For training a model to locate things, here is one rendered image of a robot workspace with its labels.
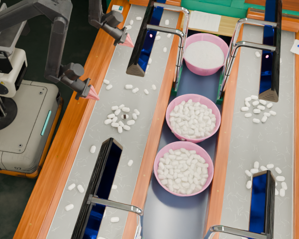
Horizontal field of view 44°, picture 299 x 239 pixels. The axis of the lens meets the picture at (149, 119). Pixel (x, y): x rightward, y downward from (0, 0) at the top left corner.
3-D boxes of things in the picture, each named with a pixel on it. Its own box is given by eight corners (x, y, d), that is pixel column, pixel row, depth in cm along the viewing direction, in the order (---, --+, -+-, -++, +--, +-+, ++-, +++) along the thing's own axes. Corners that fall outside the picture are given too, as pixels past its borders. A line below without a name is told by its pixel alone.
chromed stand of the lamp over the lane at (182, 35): (141, 89, 200) (142, 27, 163) (149, 62, 211) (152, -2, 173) (176, 96, 199) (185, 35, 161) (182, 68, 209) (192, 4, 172)
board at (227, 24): (180, 27, 214) (180, 26, 213) (184, 10, 222) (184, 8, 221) (237, 38, 211) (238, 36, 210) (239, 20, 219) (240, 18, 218)
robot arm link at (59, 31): (58, -6, 129) (51, 18, 124) (74, -1, 130) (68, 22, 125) (47, 62, 166) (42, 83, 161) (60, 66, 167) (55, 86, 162)
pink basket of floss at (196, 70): (196, 87, 202) (199, 76, 194) (170, 55, 214) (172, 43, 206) (235, 69, 210) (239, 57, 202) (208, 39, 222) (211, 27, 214)
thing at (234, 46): (215, 104, 197) (234, 43, 159) (219, 75, 207) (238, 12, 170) (251, 111, 195) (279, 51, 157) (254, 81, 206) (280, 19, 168)
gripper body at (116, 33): (128, 28, 195) (117, 19, 192) (123, 41, 190) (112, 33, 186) (120, 33, 200) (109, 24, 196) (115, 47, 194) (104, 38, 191)
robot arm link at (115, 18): (92, 10, 189) (88, 22, 184) (106, -2, 181) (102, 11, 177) (111, 24, 195) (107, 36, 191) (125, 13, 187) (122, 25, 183)
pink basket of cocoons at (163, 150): (147, 196, 168) (147, 188, 160) (159, 145, 182) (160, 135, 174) (206, 209, 166) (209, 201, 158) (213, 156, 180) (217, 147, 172)
